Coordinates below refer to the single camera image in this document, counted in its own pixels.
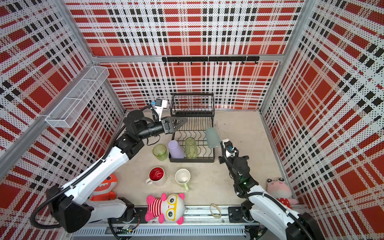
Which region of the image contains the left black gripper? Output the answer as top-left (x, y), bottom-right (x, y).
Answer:
top-left (138, 115), bottom-right (188, 140)

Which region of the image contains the black wire dish rack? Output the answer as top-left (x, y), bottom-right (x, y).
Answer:
top-left (170, 93), bottom-right (215, 163)

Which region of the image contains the lilac plastic cup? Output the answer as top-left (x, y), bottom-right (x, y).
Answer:
top-left (168, 140), bottom-right (186, 159)

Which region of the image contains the tall green glass cup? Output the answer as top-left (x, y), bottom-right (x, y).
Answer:
top-left (185, 137), bottom-right (199, 159)

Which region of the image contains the teal plastic cup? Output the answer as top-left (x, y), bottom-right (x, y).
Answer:
top-left (206, 127), bottom-right (221, 149)

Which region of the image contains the cream mug green handle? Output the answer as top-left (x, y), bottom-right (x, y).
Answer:
top-left (175, 169), bottom-right (191, 192)

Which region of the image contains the red and white mug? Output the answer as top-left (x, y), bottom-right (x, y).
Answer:
top-left (146, 167), bottom-right (167, 186)

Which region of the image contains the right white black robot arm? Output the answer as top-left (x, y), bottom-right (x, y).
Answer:
top-left (219, 148), bottom-right (324, 240)

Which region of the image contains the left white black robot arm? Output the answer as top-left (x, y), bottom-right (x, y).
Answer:
top-left (30, 110), bottom-right (188, 233)

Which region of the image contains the short green glass cup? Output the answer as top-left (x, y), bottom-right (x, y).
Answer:
top-left (153, 144), bottom-right (168, 161)

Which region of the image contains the pink frog plush toy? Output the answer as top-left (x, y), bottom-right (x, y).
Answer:
top-left (266, 178), bottom-right (299, 209)

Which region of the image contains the pink striped plush doll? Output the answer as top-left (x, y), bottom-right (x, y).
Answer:
top-left (145, 193), bottom-right (185, 225)

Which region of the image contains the red shark plush toy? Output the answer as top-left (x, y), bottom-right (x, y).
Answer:
top-left (90, 174), bottom-right (118, 201)

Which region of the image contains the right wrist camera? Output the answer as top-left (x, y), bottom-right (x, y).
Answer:
top-left (221, 139), bottom-right (239, 158)

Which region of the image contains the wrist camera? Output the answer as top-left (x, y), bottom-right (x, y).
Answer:
top-left (221, 139), bottom-right (239, 158)
top-left (151, 99), bottom-right (168, 120)

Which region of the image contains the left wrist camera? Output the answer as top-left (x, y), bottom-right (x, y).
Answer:
top-left (151, 99), bottom-right (168, 120)

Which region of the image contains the beige rubber band ring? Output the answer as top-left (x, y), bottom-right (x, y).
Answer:
top-left (209, 203), bottom-right (222, 219)

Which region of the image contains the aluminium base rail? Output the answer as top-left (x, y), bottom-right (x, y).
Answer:
top-left (64, 204), bottom-right (313, 238)

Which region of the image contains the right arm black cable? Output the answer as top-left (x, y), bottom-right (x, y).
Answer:
top-left (220, 140), bottom-right (316, 240)

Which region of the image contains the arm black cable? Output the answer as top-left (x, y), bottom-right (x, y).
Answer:
top-left (220, 140), bottom-right (316, 240)
top-left (29, 104), bottom-right (163, 230)

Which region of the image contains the black wall hook rail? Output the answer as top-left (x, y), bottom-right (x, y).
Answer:
top-left (162, 56), bottom-right (260, 64)

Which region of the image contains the white wire wall basket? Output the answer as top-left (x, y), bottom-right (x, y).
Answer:
top-left (46, 66), bottom-right (109, 128)

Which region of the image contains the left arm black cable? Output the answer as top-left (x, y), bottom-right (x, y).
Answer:
top-left (29, 104), bottom-right (163, 230)

